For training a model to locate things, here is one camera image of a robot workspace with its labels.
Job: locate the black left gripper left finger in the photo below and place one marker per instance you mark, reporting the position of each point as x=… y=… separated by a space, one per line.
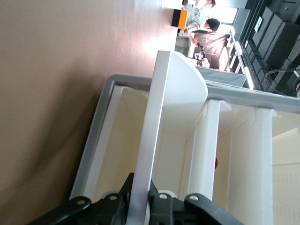
x=100 y=211

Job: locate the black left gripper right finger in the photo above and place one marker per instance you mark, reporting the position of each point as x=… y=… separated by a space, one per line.
x=178 y=211

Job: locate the white drawer cabinet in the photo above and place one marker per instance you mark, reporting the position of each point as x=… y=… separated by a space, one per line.
x=100 y=100

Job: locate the small red object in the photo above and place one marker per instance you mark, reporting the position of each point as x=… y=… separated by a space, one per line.
x=216 y=162

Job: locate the grey background table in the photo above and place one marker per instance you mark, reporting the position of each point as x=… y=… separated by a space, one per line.
x=225 y=77

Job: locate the grey plastic bin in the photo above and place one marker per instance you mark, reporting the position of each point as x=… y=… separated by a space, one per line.
x=182 y=47

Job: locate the person with black hair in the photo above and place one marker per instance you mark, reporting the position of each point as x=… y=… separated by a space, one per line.
x=212 y=39

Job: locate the person in grey shirt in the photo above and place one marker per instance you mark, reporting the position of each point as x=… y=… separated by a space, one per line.
x=195 y=16

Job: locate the black storage cabinets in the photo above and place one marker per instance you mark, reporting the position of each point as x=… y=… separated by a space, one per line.
x=276 y=35

